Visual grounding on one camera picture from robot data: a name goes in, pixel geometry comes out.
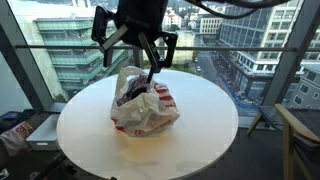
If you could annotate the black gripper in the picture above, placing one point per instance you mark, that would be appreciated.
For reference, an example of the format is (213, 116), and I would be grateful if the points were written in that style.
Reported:
(141, 20)

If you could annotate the purple patterned clothing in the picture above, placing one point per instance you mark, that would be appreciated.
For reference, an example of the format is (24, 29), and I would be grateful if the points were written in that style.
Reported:
(134, 83)

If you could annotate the white red plastic bag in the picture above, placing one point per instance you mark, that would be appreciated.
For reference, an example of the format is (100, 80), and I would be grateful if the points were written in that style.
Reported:
(150, 112)

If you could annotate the black bowl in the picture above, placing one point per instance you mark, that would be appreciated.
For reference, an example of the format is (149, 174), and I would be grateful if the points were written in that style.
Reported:
(137, 92)

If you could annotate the dark bag on floor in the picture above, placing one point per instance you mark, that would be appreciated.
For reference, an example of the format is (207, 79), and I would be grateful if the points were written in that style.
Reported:
(12, 118)

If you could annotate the white red bag on floor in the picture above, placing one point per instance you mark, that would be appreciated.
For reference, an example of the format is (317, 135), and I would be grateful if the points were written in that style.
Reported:
(14, 139)

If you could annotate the white round table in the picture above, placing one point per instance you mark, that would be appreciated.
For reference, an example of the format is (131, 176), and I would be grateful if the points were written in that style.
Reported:
(205, 130)

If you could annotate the white box on floor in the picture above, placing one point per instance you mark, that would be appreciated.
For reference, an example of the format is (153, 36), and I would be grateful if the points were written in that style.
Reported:
(44, 138)

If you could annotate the wooden chair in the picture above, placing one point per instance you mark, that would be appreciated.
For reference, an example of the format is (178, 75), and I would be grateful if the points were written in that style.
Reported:
(300, 129)

